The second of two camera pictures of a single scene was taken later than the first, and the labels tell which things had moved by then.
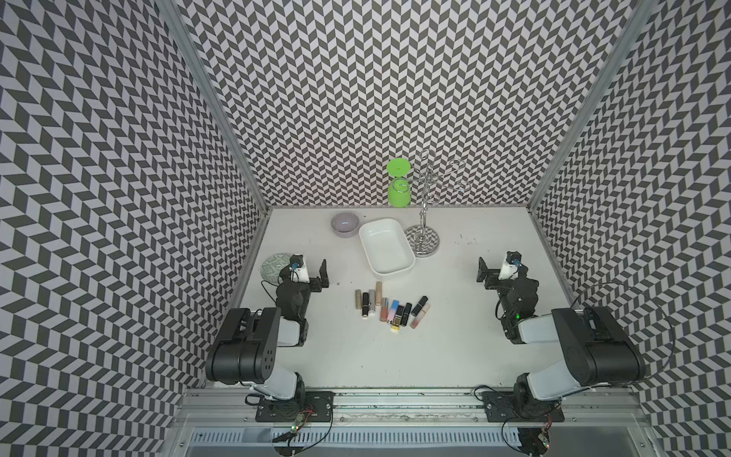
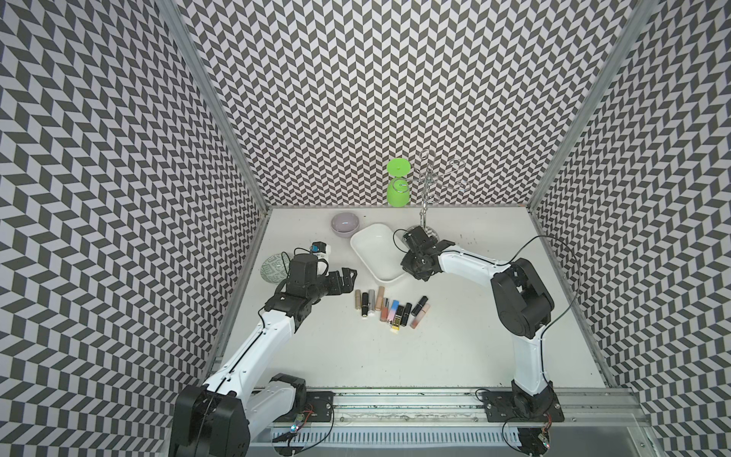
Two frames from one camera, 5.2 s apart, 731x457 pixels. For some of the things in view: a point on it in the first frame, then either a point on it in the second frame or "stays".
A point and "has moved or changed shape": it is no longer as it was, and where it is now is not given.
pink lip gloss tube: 420,316 stays
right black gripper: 491,275 → 405,262
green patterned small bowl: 272,266 stays
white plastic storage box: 386,246 has moved or changed shape
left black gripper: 314,281 → 347,282
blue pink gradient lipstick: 392,310 stays
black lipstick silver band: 419,307 stays
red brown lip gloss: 385,309 stays
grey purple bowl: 345,225 stays
